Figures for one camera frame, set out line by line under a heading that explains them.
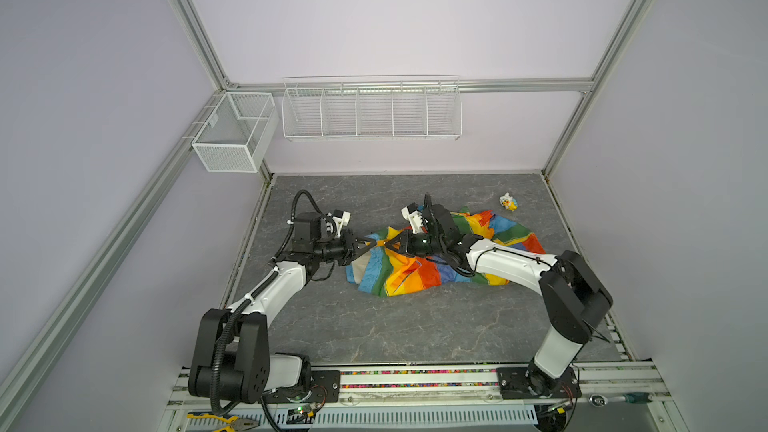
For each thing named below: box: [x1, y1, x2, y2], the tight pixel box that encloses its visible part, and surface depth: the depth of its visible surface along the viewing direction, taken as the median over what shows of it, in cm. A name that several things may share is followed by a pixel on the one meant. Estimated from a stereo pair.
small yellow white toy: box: [499, 192, 518, 211], surface depth 110 cm
